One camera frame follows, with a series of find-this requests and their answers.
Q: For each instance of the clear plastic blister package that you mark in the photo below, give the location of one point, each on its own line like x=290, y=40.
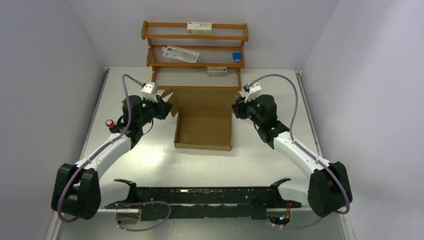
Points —
x=181, y=54

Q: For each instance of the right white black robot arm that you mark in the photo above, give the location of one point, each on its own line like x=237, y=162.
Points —
x=328, y=189

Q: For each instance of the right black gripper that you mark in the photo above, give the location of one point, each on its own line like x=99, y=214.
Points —
x=239, y=107

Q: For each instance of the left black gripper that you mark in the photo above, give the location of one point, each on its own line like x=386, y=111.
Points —
x=162, y=107

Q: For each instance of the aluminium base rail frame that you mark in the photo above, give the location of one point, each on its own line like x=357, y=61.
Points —
x=192, y=203

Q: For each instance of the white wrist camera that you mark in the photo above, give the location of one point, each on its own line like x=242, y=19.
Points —
x=253, y=92
x=149, y=92

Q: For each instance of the brown cardboard box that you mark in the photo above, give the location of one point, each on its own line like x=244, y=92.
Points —
x=204, y=117

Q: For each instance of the small white red box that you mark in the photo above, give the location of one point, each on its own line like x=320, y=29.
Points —
x=214, y=71

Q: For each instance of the wooden three-tier shelf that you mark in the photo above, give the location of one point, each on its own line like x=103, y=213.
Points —
x=215, y=50

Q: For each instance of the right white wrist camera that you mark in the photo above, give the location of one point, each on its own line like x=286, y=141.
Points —
x=253, y=92

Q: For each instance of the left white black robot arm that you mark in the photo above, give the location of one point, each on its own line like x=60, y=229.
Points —
x=92, y=179

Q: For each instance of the small blue object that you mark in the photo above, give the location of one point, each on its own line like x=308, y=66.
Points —
x=237, y=56

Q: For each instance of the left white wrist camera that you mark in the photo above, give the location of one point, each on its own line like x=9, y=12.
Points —
x=149, y=92

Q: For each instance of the white green box top shelf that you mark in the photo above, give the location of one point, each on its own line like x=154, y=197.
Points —
x=199, y=28

